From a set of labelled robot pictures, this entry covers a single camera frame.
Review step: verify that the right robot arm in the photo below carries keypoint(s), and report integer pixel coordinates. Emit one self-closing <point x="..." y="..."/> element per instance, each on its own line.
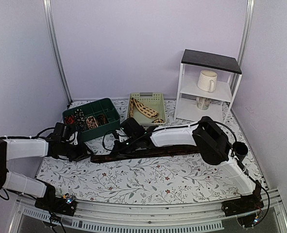
<point x="210" y="140"/>

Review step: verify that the dark brown cylinder cup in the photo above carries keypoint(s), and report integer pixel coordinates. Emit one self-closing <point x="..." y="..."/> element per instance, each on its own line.
<point x="240" y="150"/>

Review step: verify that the patterned glass cup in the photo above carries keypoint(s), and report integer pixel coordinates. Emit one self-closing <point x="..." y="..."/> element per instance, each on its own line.
<point x="202" y="103"/>

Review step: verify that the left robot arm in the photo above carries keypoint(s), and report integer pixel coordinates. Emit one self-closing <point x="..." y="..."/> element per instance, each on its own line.
<point x="61" y="143"/>

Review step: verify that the beige plastic slotted basket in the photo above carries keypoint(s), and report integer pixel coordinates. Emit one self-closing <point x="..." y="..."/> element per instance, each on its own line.
<point x="153" y="100"/>

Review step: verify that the white shelf with black top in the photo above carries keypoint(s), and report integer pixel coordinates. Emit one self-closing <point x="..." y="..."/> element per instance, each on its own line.
<point x="221" y="99"/>

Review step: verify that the red black rolled tie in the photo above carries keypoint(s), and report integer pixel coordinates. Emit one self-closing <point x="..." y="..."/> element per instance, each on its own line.
<point x="69" y="119"/>

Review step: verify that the black white dotted rolled tie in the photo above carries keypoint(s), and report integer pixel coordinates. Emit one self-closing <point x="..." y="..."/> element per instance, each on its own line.
<point x="80" y="120"/>

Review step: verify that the aluminium frame post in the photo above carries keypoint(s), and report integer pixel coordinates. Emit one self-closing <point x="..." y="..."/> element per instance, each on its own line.
<point x="55" y="49"/>
<point x="246" y="30"/>

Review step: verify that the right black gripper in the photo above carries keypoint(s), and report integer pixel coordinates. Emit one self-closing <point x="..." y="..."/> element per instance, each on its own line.
<point x="117" y="149"/>

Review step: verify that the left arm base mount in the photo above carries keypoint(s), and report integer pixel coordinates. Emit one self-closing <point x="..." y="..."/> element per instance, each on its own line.
<point x="65" y="205"/>

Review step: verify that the dark green divided organizer box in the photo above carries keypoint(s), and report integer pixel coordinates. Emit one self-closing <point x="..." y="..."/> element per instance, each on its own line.
<point x="102" y="106"/>

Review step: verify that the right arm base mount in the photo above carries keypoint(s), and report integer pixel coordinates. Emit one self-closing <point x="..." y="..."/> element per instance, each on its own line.
<point x="242" y="205"/>

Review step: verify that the cream ceramic mug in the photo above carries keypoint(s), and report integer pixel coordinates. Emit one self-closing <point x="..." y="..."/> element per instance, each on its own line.
<point x="207" y="81"/>

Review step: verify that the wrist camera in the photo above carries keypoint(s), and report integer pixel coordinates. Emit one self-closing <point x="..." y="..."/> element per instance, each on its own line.
<point x="122" y="136"/>
<point x="75" y="138"/>

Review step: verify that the tan black patterned tie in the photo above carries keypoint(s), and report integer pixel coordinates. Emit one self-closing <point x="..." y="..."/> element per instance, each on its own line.
<point x="145" y="110"/>

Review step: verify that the aluminium front rail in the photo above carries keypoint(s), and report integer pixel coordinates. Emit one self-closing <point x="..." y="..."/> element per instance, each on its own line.
<point x="202" y="217"/>

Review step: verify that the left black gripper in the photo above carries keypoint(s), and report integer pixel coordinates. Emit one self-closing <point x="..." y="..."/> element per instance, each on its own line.
<point x="82" y="154"/>

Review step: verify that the tan patterned rolled tie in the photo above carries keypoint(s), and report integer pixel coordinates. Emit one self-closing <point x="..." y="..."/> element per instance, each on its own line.
<point x="91" y="122"/>

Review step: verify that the dark red patterned tie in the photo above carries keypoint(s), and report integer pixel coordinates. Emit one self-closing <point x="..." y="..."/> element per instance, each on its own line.
<point x="148" y="153"/>

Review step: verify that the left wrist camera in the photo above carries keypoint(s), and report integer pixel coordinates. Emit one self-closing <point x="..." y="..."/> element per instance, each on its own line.
<point x="75" y="138"/>

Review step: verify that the right aluminium frame post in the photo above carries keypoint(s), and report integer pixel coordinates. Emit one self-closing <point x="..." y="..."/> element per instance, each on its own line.
<point x="246" y="30"/>

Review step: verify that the left aluminium frame post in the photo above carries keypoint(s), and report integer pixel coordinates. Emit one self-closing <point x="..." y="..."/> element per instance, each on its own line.
<point x="55" y="49"/>

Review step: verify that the dark brown rolled tie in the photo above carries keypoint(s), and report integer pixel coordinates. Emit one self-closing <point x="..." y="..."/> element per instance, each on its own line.
<point x="102" y="119"/>

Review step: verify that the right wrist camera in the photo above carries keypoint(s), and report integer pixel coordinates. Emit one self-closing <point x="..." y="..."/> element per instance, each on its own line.
<point x="122" y="136"/>

